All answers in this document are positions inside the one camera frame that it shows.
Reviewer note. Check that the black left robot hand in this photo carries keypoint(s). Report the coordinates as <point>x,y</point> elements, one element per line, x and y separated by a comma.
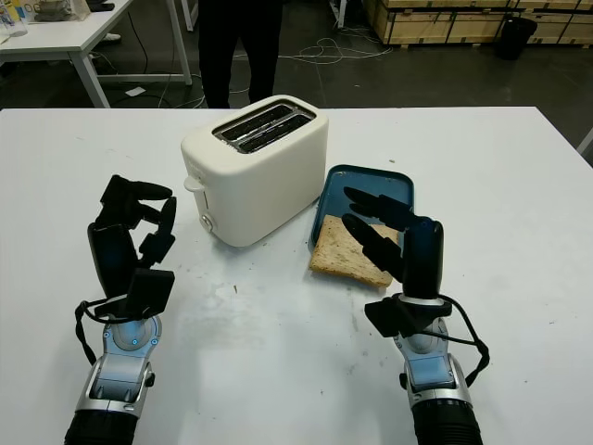
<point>109,250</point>

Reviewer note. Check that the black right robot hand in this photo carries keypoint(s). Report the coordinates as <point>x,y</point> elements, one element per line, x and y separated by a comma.
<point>421,259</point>

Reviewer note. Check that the brown bread slice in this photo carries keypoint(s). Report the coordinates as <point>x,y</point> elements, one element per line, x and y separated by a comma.
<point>333,255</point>

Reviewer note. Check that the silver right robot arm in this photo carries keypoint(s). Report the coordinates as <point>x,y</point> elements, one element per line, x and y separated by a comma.
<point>431,371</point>

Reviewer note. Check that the blue plastic tray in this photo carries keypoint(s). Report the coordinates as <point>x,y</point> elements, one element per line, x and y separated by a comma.
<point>370,178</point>

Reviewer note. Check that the white toaster dial knob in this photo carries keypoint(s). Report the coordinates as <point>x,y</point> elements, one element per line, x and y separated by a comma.
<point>207,222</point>

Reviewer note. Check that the white toaster lever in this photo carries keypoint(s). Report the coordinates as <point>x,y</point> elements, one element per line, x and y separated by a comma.
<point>192,184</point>

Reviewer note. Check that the white two-slot toaster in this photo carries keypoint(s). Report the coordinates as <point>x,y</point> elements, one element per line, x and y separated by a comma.
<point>259,185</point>

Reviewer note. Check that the white paper sheet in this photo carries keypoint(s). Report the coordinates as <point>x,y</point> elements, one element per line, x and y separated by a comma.
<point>135,91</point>

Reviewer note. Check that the white office desk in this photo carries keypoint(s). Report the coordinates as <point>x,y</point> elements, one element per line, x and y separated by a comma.
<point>69,32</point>

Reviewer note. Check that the person in black trousers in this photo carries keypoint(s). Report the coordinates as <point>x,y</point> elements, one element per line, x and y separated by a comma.
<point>222,46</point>

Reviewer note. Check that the stacked wooden crates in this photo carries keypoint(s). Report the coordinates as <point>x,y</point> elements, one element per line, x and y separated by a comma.
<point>417,23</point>

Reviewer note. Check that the black waste bin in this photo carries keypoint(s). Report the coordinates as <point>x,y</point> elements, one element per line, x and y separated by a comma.
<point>516,39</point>

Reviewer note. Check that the grey plastic bag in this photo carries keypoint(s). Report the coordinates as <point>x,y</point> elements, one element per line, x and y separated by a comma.
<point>58,11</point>

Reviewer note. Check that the clear plastic cup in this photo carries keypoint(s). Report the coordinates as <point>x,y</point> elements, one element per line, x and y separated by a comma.
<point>14,21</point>

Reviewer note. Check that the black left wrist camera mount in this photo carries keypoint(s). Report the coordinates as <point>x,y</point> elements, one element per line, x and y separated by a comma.
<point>148,292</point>

